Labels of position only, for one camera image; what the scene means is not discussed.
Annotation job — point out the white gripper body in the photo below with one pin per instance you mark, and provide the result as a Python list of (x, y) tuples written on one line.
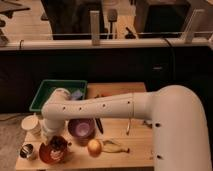
[(51, 129)]

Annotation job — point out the dark grapes bunch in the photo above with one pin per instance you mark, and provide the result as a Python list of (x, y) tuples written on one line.
[(58, 143)]

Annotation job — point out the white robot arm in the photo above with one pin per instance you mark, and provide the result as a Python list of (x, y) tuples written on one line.
[(180, 131)]

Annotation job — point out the red bowl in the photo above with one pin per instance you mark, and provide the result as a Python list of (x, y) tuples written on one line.
[(49, 155)]

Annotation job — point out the purple bowl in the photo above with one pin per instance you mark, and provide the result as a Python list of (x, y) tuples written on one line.
[(81, 128)]

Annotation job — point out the white paper cup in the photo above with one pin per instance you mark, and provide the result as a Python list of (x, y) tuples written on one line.
[(31, 124)]

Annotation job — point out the green plastic bin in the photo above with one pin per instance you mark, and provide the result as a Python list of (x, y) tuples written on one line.
[(47, 87)]

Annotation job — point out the blue cloth in bin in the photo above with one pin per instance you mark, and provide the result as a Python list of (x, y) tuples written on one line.
[(76, 95)]

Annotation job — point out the wooden cutting board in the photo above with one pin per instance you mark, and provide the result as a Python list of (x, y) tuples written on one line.
[(96, 132)]

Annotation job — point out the yellow banana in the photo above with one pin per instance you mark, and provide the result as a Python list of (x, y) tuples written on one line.
[(109, 146)]

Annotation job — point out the black handled knife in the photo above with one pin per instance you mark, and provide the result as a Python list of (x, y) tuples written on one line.
[(99, 125)]

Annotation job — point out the white table rail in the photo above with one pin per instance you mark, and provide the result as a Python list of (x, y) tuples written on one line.
[(103, 44)]

